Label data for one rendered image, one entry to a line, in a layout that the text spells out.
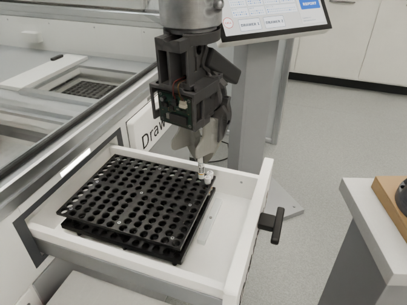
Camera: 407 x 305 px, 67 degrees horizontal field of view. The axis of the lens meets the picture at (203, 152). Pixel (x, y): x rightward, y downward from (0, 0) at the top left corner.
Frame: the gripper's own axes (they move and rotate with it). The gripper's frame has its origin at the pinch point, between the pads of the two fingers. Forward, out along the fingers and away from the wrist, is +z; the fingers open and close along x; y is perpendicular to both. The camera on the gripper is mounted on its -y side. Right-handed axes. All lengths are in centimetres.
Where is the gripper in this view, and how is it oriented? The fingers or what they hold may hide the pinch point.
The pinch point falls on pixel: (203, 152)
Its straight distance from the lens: 50.4
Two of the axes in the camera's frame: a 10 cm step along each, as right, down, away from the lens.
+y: -5.4, 4.9, -6.9
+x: 8.4, 3.0, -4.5
